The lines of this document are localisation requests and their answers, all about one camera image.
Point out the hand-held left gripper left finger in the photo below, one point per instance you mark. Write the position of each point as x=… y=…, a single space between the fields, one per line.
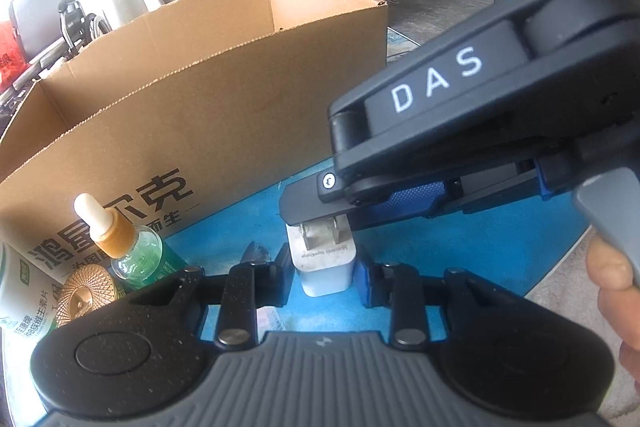
x=282 y=277

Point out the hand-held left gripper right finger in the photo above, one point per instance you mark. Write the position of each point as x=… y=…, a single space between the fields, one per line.
x=367 y=279

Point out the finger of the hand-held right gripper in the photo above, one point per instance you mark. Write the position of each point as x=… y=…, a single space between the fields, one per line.
x=400 y=199

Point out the white charger plug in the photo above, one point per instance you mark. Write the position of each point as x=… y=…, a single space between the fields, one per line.
x=325 y=272

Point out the green dropper bottle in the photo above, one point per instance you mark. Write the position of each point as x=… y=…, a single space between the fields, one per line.
x=145 y=252

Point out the brown cardboard box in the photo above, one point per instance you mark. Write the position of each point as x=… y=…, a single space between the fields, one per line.
x=225 y=107

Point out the dark jar with gold lid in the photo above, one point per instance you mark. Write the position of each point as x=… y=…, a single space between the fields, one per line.
x=85 y=294

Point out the person's right hand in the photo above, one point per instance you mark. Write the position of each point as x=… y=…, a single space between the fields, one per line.
x=612 y=307

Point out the white supplement bottle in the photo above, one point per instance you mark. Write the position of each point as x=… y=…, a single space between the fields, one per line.
x=25 y=292

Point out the large red plastic bag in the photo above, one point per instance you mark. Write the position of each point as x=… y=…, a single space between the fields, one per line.
x=10 y=57

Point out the wheelchair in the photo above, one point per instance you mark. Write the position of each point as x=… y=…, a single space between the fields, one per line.
x=35 y=2

